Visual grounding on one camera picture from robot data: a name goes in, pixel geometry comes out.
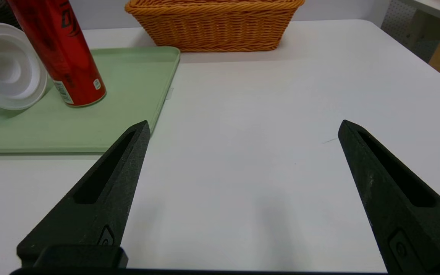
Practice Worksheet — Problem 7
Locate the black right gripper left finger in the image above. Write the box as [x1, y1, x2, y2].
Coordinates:
[16, 120, 151, 265]

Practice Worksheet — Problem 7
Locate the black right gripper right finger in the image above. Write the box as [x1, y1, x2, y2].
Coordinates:
[338, 120, 440, 275]

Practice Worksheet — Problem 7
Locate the red drink can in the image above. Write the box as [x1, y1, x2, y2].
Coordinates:
[6, 0, 107, 108]

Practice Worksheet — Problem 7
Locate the white round container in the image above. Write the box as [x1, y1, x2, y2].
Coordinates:
[0, 23, 49, 111]

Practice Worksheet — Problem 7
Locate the orange wicker basket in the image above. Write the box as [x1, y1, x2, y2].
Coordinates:
[125, 0, 305, 53]

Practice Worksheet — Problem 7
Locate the light green plastic tray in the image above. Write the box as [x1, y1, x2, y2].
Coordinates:
[0, 47, 181, 155]

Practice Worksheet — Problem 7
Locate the white perforated panel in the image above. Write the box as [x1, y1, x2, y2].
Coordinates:
[380, 0, 416, 43]

